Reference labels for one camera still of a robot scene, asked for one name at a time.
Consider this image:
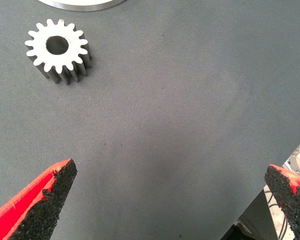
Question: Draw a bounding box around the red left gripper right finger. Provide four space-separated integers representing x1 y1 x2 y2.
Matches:
264 164 300 240

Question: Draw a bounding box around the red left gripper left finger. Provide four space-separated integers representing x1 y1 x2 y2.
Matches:
0 158 78 240

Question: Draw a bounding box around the small steel planetary gear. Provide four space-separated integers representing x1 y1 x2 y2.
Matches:
24 18 93 86

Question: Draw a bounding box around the round metal carrier plate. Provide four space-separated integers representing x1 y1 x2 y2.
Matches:
37 0 127 12

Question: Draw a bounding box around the dark grey table cloth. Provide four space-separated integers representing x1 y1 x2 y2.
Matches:
0 0 300 240

